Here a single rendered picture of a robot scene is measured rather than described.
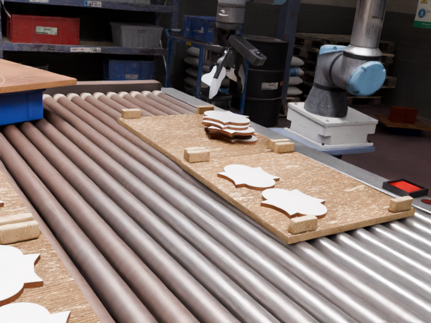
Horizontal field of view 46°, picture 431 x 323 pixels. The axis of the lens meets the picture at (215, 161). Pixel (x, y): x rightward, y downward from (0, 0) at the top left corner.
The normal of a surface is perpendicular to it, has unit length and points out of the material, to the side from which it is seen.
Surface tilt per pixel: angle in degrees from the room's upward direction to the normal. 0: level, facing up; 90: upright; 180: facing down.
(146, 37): 96
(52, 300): 0
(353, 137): 90
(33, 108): 90
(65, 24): 90
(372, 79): 102
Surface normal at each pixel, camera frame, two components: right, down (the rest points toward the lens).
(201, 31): -0.75, 0.18
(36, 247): 0.10, -0.94
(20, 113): 0.81, 0.26
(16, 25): 0.45, 0.33
